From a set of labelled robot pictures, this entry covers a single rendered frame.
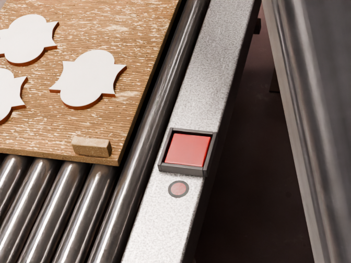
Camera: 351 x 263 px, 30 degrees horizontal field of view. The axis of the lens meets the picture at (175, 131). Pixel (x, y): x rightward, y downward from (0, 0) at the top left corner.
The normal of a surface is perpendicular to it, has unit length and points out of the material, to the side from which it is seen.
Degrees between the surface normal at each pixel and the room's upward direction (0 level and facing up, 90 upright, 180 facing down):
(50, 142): 0
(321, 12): 38
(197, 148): 0
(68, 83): 0
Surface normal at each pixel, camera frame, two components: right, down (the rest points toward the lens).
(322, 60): -0.02, -0.07
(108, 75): -0.14, -0.66
